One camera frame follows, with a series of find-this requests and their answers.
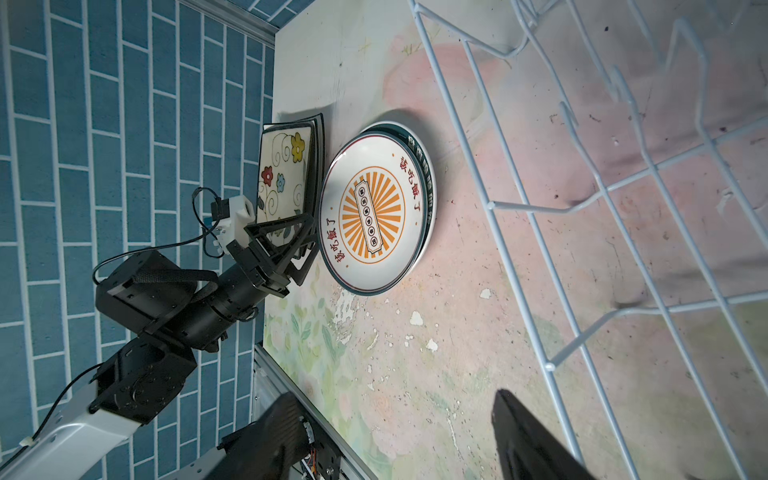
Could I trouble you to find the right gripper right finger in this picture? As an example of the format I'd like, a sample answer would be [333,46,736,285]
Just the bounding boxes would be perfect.
[491,389,594,480]

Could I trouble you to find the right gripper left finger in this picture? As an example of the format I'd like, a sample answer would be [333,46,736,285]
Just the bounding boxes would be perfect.
[205,392,309,479]

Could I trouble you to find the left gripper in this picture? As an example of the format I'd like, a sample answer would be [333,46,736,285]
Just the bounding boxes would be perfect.
[226,213,319,298]

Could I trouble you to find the floral black square plate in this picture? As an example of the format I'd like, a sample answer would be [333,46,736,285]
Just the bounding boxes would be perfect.
[256,124,312,224]

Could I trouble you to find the round plate orange sunburst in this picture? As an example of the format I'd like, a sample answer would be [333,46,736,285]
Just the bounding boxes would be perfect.
[318,130,432,296]

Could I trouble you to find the round plate red rim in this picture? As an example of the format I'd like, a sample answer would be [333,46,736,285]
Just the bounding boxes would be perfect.
[360,121,437,272]

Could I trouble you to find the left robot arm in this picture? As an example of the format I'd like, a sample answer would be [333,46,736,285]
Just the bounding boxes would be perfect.
[1,213,318,479]

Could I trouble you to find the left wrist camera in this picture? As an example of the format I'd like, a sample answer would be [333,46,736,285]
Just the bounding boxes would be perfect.
[211,195,255,255]

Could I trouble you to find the white wire dish rack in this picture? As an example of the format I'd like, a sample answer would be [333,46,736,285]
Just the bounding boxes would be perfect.
[410,1,767,479]

